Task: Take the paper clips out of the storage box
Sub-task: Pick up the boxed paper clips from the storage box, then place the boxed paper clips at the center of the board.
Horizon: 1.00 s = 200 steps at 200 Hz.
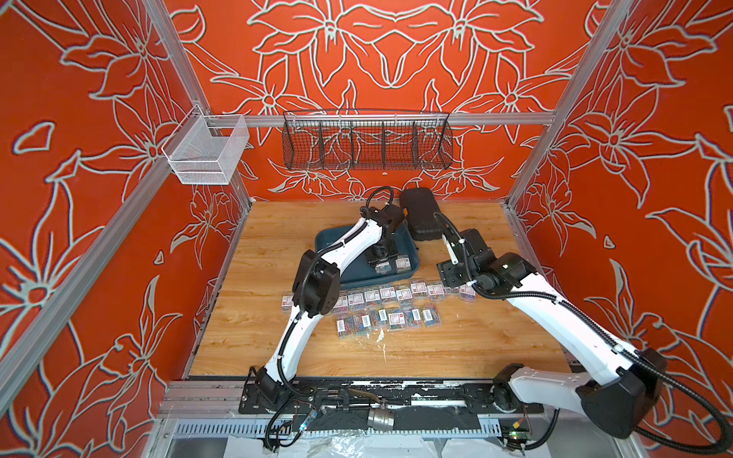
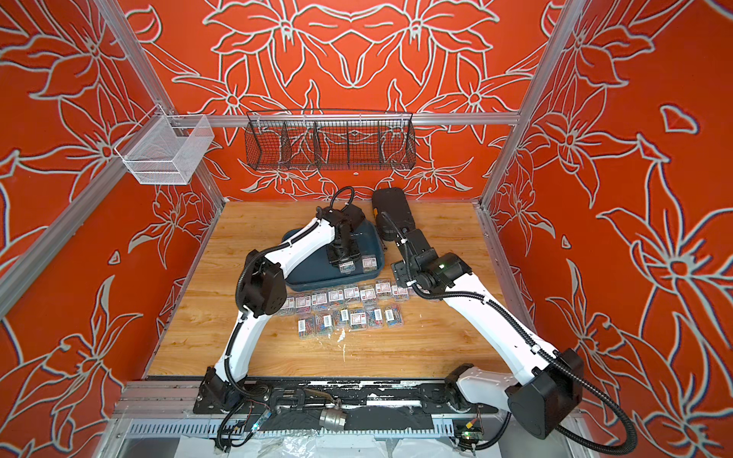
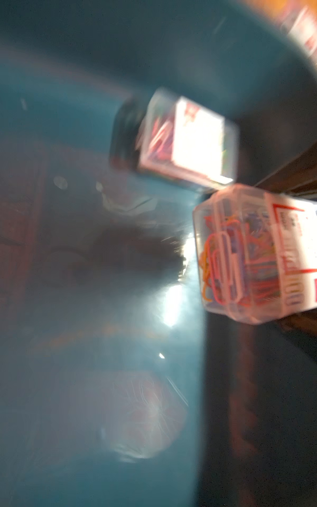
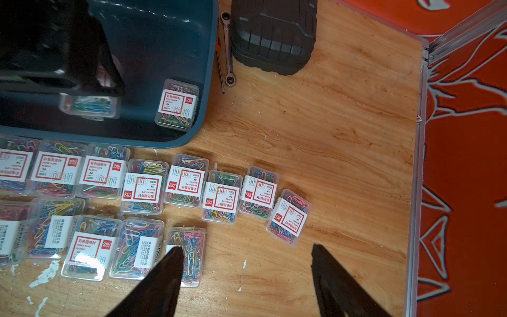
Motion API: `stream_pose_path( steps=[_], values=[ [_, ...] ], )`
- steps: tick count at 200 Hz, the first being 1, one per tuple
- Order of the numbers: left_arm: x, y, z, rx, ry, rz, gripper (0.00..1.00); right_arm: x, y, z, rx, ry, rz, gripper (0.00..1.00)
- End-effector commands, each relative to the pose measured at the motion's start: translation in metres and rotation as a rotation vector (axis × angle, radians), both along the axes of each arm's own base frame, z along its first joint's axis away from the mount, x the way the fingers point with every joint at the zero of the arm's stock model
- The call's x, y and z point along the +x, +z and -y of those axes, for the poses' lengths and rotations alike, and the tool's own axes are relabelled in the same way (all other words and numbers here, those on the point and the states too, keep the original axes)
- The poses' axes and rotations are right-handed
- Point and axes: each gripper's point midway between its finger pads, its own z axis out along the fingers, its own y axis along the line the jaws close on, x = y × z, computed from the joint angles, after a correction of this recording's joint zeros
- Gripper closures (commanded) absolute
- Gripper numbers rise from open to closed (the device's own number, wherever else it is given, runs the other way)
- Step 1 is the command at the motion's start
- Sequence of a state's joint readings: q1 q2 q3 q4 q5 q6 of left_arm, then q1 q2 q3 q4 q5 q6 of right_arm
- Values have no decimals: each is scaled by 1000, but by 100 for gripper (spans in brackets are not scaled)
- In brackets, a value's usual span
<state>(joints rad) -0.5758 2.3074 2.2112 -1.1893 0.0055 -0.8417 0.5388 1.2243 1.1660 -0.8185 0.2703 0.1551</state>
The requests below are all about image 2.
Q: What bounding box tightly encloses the black tool case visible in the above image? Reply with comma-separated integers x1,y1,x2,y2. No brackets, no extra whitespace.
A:
371,187,416,242

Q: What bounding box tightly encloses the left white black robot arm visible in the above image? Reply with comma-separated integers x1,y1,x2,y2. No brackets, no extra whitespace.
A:
198,186,366,413

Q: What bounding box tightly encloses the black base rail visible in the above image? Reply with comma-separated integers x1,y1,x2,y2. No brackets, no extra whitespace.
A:
193,376,498,435

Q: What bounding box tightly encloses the second row clip box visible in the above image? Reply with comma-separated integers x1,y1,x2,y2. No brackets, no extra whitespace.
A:
316,311,336,335
297,315,317,339
332,307,350,329
384,305,404,326

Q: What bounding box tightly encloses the white wire wall basket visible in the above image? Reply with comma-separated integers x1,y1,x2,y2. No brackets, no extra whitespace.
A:
113,106,214,185

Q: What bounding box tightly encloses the removed paper clip box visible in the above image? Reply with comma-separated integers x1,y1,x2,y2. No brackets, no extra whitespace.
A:
359,285,378,306
294,293,312,315
311,291,328,312
328,287,346,307
278,297,296,316
344,284,361,305
375,280,392,300

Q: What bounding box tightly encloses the paper clip box tray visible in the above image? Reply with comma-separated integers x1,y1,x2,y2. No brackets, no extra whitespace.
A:
349,308,368,330

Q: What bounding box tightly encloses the blue plastic storage tray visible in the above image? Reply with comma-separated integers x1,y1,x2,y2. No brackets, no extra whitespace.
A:
286,221,385,292

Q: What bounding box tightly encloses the black wire wall basket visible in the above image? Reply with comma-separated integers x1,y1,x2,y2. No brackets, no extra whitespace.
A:
244,110,417,171

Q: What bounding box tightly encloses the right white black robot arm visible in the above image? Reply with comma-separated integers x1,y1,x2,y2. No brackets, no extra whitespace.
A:
374,210,639,455

